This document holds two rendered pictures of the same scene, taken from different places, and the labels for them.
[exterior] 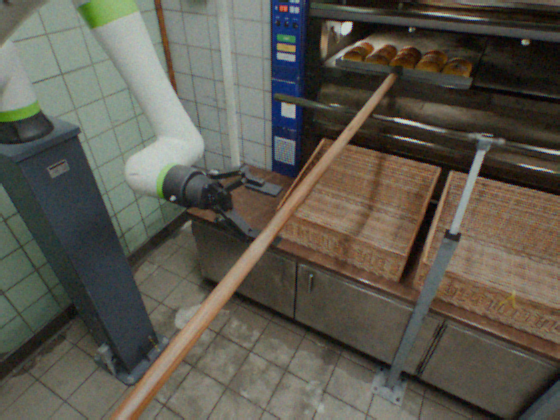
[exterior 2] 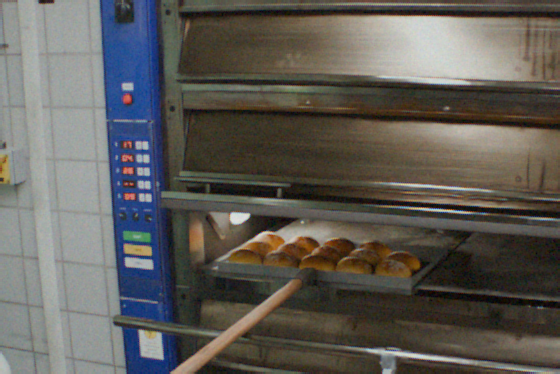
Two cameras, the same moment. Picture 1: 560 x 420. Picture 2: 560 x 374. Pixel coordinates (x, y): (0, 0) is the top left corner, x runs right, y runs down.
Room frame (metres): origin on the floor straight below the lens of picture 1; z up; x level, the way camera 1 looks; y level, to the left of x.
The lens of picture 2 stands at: (-1.33, -0.26, 2.06)
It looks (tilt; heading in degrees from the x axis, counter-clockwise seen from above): 15 degrees down; 356
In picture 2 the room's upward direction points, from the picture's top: 2 degrees counter-clockwise
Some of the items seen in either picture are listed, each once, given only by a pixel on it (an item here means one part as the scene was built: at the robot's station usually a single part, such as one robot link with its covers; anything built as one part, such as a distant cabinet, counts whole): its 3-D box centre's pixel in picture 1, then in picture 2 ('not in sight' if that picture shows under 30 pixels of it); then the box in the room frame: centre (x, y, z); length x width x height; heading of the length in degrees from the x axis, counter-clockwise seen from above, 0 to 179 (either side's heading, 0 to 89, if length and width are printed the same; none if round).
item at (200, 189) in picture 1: (212, 196); not in sight; (0.63, 0.14, 1.20); 0.09 x 0.07 x 0.08; 62
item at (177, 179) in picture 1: (187, 186); not in sight; (0.67, 0.21, 1.20); 0.12 x 0.06 x 0.09; 152
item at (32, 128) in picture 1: (9, 118); not in sight; (0.96, 0.77, 1.23); 0.26 x 0.15 x 0.06; 60
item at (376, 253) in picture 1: (356, 202); not in sight; (1.23, -0.35, 0.72); 0.56 x 0.49 x 0.28; 60
